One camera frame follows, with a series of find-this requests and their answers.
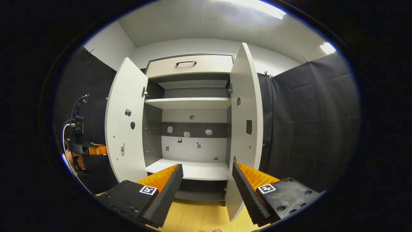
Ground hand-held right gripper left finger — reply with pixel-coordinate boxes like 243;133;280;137
97;164;184;228

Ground grey cabinet door headphones sticker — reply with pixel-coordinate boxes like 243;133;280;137
225;43;264;223

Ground small ceiling light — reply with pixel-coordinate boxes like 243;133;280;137
320;42;337;54

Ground white cabinet shelf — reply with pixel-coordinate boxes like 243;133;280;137
146;158;230;181
144;98;232;110

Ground black backdrop cloth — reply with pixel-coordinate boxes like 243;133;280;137
53;45;361;194

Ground white cable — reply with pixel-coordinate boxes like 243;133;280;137
62;122;76;155

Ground grey double-door shoe cabinet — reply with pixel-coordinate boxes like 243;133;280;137
142;53;235;207

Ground black cable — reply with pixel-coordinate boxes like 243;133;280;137
69;94;90;129

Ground long ceiling light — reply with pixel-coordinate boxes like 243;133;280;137
209;0;286;20

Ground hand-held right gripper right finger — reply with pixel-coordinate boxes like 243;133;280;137
232;162;325;226

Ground grey cabinet drawer front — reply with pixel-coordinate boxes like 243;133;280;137
145;54;234;78

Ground grey cabinet door camera sticker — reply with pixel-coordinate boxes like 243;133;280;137
105;57;149;183

